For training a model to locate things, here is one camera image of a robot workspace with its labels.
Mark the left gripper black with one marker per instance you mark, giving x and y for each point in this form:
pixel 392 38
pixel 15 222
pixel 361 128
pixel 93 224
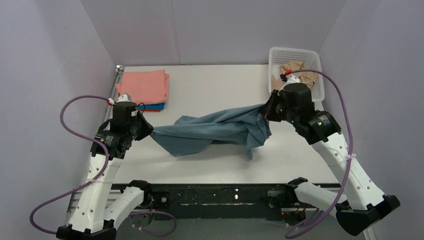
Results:
pixel 143 125

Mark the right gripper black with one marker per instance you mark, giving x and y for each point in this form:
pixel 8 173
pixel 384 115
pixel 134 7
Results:
pixel 269 110

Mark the grey-blue t shirt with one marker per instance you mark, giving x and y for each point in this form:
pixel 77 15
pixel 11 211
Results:
pixel 191 135

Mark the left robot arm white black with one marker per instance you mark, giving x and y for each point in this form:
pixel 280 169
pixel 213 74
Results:
pixel 92 219

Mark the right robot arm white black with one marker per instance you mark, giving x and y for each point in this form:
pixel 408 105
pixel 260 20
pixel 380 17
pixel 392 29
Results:
pixel 338 165

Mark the orange folded t shirt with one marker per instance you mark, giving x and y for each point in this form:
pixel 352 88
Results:
pixel 157 107

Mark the blue folded t shirt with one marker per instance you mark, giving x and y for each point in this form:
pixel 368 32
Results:
pixel 151 107

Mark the pink folded t shirt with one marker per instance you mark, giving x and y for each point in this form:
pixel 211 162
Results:
pixel 148 87

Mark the beige crumpled t shirt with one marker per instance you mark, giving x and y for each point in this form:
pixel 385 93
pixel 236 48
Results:
pixel 306 77

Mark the white plastic basket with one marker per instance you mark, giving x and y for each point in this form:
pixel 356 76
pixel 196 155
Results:
pixel 282 59

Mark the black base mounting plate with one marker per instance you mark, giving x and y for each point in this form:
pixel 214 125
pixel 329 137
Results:
pixel 221 201

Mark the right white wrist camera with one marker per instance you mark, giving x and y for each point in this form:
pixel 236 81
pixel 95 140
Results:
pixel 288 78

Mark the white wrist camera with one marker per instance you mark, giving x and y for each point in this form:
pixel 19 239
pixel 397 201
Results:
pixel 123 98
pixel 288 78

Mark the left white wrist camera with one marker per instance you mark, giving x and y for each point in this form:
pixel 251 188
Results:
pixel 123 98

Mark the aluminium left side rail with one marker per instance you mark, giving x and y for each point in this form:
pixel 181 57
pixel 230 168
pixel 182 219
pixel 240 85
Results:
pixel 106 116

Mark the aluminium front frame rail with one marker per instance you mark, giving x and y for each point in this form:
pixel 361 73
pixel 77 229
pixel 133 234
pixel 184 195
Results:
pixel 307 220

